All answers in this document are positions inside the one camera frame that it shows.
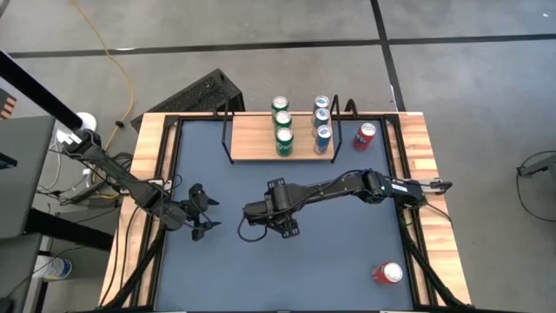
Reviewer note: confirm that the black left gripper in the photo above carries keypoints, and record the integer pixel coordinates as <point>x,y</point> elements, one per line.
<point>197,204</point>

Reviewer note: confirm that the red Fanta soda can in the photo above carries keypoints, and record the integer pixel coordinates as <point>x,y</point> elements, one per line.
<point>384,275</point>
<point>362,138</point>

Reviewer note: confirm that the silver blue slim energy can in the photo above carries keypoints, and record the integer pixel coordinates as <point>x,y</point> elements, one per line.
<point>321,103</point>
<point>323,139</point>
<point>322,117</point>

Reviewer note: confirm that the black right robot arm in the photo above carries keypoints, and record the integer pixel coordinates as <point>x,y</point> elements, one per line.
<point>347,187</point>

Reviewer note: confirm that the white plastic bottle blue label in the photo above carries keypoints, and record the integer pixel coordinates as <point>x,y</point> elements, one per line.
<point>58,268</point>

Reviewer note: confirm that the black pole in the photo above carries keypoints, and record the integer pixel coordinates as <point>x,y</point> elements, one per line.
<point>39,93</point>

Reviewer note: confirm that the black floor beam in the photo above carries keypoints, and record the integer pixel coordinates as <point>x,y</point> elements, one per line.
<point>69,228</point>

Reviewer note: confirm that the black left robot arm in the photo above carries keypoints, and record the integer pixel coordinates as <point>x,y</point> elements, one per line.
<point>126,182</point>

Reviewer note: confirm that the small black round object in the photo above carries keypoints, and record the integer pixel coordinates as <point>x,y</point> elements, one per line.
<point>119,124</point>

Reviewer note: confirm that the green Sprite soda can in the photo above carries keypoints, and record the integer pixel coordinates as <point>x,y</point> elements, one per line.
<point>282,118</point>
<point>280,104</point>
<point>284,141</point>

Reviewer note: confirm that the orange striped box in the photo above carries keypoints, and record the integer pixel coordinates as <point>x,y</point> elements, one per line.
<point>6,106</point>

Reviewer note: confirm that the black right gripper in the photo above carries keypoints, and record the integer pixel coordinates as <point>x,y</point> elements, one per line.
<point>284,202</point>

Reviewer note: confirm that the black perforated case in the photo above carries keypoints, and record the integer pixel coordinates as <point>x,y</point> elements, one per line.
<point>200,93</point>

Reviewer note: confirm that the white round pole base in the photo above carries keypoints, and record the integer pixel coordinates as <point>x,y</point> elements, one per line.
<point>89,121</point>

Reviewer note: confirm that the grey metal cabinet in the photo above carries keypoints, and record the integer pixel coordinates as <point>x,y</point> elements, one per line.
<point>21,182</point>

